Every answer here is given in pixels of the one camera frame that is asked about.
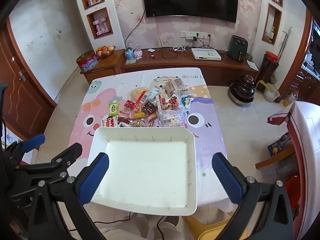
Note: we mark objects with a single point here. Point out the round rice cake packet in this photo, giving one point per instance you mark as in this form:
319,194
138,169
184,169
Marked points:
136,93

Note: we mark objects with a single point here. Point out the red bucket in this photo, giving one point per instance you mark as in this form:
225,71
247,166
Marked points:
293,190

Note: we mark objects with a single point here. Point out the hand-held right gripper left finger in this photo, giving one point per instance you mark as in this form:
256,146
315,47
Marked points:
95,177

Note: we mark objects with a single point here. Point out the fruit bowl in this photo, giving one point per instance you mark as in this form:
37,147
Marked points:
103,51

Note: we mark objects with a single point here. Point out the cartoon printed tablecloth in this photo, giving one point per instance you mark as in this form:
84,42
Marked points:
82,120

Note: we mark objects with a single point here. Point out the yellow plastic stool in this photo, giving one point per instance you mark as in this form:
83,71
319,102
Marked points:
207,226

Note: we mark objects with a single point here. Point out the dark ceramic jar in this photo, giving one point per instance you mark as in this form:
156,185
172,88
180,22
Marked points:
242,87

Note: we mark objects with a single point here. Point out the wooden television cabinet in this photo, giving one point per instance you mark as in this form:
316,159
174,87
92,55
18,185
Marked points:
175,66

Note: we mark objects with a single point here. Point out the yellow liquid bottle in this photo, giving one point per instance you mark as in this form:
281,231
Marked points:
289,101

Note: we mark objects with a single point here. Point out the pile of snack packets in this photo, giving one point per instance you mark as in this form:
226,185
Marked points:
155,110

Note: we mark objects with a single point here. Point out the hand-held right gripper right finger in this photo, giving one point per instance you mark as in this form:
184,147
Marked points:
227,177

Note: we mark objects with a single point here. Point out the white wall outlet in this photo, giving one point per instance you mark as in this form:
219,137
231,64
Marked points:
187,34
202,35

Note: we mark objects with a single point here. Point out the red round tin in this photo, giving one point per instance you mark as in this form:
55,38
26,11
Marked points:
87,62

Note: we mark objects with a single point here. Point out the pink toy figure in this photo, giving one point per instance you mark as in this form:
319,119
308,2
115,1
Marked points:
138,53

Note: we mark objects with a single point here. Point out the green snack packet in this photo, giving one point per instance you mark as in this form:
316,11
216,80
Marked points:
113,108

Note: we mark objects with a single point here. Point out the white paper sheet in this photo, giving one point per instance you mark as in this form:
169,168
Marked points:
252,65

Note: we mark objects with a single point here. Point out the white mop pole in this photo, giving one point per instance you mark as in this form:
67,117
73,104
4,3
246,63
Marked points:
283,42

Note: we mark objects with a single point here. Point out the blue snow globe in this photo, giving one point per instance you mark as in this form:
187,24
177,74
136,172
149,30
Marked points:
130,53

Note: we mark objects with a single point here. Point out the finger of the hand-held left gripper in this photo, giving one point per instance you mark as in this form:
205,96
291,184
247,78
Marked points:
32,142
70,153

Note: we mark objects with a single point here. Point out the white bucket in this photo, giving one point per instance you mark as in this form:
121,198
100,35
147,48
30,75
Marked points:
271,93

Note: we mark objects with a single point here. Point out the blue printed box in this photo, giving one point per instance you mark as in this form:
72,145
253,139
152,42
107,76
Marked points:
278,145

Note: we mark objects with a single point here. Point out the wooden door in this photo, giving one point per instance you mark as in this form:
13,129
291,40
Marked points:
22,100

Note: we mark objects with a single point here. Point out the white plastic tray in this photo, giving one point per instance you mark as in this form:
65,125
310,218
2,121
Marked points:
145,170

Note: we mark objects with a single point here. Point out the dark green air fryer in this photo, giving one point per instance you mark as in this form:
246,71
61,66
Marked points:
238,47

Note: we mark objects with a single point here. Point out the white set-top box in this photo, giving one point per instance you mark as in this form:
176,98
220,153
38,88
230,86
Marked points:
206,54

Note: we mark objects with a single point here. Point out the tall dark jar red lid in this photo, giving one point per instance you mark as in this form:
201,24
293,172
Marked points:
268,70

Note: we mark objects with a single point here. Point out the white covered furniture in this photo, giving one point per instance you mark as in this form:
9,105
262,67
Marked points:
310,135

